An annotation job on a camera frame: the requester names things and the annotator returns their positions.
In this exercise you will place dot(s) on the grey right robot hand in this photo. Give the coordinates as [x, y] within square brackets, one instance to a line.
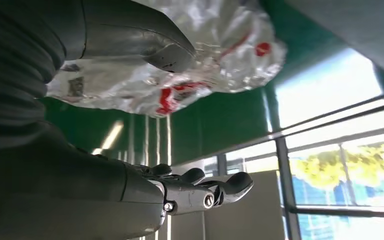
[62, 198]

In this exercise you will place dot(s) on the green conveyor belt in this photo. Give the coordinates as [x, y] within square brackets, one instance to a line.
[218, 122]

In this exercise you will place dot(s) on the dark window frame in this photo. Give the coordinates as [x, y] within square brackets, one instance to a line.
[283, 165]

